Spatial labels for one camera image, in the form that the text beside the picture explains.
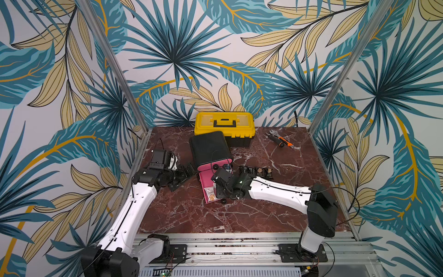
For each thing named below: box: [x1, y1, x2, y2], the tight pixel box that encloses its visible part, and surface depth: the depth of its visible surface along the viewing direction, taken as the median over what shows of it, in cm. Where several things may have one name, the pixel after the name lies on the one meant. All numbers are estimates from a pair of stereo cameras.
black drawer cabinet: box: [189, 130, 234, 168], surface depth 92 cm
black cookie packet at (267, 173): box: [262, 167, 274, 180], surface depth 99 cm
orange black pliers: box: [265, 129, 295, 149], surface depth 119 cm
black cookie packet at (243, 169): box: [238, 165, 250, 174], surface depth 100 cm
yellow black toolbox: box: [193, 111, 256, 148], surface depth 102 cm
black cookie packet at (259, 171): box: [256, 166, 265, 178], surface depth 100 cm
